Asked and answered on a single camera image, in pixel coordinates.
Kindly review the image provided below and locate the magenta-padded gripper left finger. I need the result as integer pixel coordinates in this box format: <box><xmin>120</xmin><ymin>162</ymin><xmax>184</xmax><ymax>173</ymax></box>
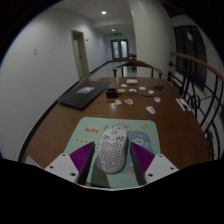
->
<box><xmin>44</xmin><ymin>140</ymin><xmax>96</xmax><ymax>186</ymax></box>

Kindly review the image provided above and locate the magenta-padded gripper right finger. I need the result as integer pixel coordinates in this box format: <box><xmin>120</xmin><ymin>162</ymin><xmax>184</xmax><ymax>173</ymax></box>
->
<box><xmin>129</xmin><ymin>141</ymin><xmax>180</xmax><ymax>186</ymax></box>

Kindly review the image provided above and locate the white perforated computer mouse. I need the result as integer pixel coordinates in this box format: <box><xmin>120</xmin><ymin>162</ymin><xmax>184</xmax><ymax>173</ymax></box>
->
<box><xmin>96</xmin><ymin>127</ymin><xmax>130</xmax><ymax>175</ymax></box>

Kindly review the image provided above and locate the green printed mouse pad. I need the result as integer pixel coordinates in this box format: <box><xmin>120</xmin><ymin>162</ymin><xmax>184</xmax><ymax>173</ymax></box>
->
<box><xmin>63</xmin><ymin>116</ymin><xmax>163</xmax><ymax>189</ymax></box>

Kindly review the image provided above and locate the black closed laptop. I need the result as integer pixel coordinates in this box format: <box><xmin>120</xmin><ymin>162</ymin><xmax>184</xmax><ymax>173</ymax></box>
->
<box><xmin>55</xmin><ymin>80</ymin><xmax>114</xmax><ymax>111</ymax></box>

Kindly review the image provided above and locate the small black box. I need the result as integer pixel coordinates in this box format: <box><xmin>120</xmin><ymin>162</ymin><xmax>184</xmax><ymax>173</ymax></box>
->
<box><xmin>105</xmin><ymin>87</ymin><xmax>118</xmax><ymax>99</ymax></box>

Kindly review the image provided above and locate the wooden armchair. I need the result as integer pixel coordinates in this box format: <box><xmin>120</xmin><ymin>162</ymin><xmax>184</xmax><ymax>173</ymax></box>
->
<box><xmin>112</xmin><ymin>59</ymin><xmax>164</xmax><ymax>80</ymax></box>

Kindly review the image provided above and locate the black railing with wooden handrail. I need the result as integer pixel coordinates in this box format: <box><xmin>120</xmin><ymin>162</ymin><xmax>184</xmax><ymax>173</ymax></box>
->
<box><xmin>166</xmin><ymin>51</ymin><xmax>224</xmax><ymax>161</ymax></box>

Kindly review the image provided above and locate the open side door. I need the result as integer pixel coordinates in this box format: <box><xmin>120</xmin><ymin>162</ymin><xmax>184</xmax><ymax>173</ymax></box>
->
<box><xmin>71</xmin><ymin>29</ymin><xmax>91</xmax><ymax>79</ymax></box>

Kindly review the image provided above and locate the dark framed window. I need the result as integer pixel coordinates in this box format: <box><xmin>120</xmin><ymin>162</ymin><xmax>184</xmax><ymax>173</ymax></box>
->
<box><xmin>173</xmin><ymin>24</ymin><xmax>208</xmax><ymax>91</ymax></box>

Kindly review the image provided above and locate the glazed double door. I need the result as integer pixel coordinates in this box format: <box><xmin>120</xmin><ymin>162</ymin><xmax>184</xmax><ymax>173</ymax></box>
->
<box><xmin>110</xmin><ymin>38</ymin><xmax>130</xmax><ymax>62</ymax></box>

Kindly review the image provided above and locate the black cable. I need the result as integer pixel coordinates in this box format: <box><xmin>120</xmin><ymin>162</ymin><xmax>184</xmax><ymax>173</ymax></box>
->
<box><xmin>117</xmin><ymin>84</ymin><xmax>168</xmax><ymax>100</ymax></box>

